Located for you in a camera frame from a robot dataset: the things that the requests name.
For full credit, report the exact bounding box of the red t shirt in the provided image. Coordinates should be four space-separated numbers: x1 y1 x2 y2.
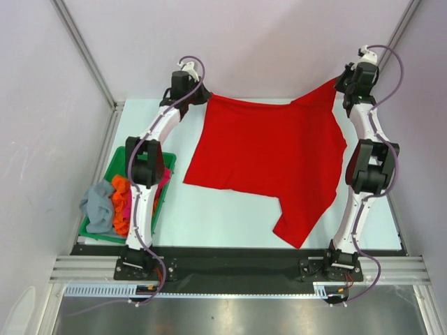
184 80 347 248

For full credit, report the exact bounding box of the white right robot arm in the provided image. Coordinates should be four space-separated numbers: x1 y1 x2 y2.
322 45 400 281

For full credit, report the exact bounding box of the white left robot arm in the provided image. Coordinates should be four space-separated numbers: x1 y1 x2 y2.
115 56 211 280

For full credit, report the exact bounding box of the magenta t shirt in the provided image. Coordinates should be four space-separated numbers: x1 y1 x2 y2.
122 168 171 219

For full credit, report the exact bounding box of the grey blue t shirt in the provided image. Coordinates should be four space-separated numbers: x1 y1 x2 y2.
79 179 115 234

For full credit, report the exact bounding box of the orange t shirt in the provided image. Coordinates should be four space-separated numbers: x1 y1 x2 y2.
111 174 131 237

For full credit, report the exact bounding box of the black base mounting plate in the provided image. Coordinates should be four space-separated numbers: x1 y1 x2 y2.
70 244 403 295

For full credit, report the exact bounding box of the left aluminium corner post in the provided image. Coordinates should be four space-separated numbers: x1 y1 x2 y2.
52 0 125 112

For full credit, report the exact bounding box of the aluminium corner post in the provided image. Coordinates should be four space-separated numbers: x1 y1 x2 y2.
52 0 125 112
358 0 422 105

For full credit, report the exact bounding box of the right aluminium corner post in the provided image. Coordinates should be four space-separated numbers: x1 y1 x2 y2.
358 0 422 105

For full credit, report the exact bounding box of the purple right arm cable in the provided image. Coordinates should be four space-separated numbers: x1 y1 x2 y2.
328 44 406 306

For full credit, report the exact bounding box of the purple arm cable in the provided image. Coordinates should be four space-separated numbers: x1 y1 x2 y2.
66 55 207 317
328 44 406 306

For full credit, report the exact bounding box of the aluminium frame rail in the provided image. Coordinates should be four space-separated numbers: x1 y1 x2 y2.
50 255 430 285

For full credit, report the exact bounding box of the white slotted cable duct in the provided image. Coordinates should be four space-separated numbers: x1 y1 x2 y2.
64 281 350 300

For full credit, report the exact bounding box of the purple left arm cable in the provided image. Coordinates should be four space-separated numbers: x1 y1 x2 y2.
66 55 207 317

